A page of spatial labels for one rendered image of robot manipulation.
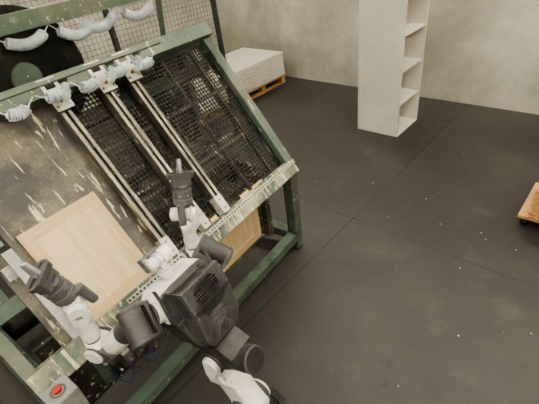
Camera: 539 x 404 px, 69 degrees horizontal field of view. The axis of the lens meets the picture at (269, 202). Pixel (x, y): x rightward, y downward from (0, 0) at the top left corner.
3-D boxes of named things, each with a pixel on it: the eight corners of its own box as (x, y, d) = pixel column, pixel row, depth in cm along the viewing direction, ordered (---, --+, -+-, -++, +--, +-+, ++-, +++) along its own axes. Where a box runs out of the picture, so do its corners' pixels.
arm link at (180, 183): (196, 172, 172) (198, 198, 176) (191, 167, 181) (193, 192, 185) (167, 176, 168) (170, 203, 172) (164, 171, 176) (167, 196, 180)
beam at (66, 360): (38, 398, 184) (41, 401, 176) (21, 380, 182) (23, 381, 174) (291, 174, 322) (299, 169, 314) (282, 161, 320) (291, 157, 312)
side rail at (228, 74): (277, 166, 315) (285, 162, 307) (196, 47, 297) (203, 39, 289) (282, 162, 320) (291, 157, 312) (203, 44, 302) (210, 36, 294)
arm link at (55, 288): (16, 293, 126) (42, 311, 134) (41, 288, 124) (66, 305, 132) (31, 261, 135) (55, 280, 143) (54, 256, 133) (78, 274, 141)
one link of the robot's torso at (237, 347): (270, 357, 162) (251, 326, 156) (253, 383, 153) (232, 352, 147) (226, 347, 181) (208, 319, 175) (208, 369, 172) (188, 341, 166)
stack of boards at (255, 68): (184, 134, 594) (176, 99, 562) (146, 121, 655) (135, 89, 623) (286, 82, 734) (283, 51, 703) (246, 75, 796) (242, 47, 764)
